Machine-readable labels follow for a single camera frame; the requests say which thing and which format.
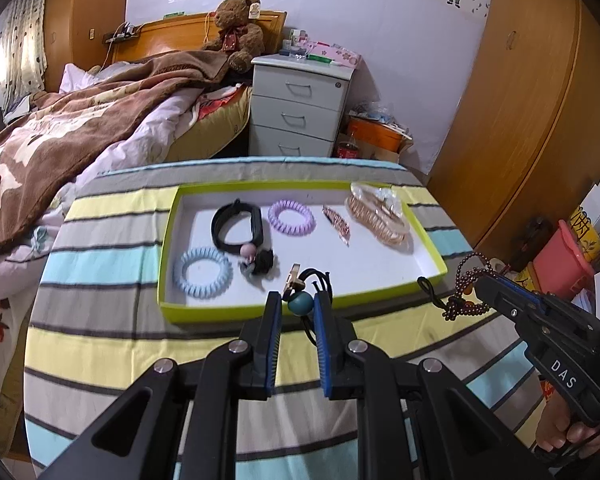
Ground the brown beaded bracelet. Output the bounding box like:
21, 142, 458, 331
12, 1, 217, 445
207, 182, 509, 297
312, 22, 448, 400
417, 251, 508, 322

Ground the pink beaded hair clip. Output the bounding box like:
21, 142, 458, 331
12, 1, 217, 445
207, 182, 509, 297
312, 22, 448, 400
322, 205, 351, 246

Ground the black cord pendant hair tie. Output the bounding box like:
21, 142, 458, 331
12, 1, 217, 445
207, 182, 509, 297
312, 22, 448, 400
281, 262, 335, 346

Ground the black scrunchie with pink ball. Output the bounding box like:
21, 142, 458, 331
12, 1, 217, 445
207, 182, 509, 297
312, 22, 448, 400
239, 243, 275, 278

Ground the person's right hand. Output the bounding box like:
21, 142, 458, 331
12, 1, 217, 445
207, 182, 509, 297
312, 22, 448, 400
535, 391, 600, 458

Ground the pink plastic bin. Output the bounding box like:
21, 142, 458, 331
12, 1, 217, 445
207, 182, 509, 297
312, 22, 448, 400
532, 220, 594, 300

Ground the wooden wardrobe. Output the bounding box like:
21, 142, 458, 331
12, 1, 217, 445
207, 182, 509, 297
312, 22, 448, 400
428, 0, 600, 261

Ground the green white shallow box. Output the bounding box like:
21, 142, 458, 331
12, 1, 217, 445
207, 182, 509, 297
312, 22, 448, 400
157, 181, 448, 324

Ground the orange storage box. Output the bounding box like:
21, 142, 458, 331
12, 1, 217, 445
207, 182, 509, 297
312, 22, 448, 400
347, 117, 410, 153

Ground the cola bottle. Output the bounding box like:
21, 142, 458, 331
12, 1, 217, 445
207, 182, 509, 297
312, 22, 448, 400
336, 133, 361, 159

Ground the black wristband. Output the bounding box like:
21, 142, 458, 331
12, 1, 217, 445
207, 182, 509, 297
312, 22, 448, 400
211, 200, 264, 256

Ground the white floral bedsheet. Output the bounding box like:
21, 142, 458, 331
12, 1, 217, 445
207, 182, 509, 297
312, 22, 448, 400
0, 89, 204, 411

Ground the yellow mattress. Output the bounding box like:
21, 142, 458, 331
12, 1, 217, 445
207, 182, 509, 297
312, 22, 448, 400
166, 87, 251, 162

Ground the grey three-drawer nightstand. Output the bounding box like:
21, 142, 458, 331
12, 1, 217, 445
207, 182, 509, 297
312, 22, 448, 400
249, 54, 354, 157

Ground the pink flowered box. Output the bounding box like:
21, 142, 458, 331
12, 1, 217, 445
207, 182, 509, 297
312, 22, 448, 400
303, 41, 361, 68

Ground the brown patterned blanket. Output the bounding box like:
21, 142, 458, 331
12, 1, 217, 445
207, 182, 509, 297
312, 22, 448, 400
0, 50, 228, 255

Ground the brown teddy bear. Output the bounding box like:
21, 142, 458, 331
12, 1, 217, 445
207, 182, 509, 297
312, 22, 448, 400
201, 0, 264, 73

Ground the dotted curtain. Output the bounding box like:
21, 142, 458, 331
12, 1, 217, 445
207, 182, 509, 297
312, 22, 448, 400
1, 0, 47, 112

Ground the wooden headboard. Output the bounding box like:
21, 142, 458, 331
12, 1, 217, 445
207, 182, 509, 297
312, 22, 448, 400
110, 11, 287, 63

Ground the blue spiral hair tie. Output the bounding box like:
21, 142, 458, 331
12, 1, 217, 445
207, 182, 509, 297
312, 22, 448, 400
172, 246, 234, 300

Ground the gold chain hair clip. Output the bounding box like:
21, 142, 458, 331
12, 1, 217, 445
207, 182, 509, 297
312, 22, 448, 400
346, 182, 410, 247

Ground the purple spiral hair tie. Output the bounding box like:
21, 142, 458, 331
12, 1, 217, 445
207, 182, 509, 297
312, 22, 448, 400
266, 199, 318, 238

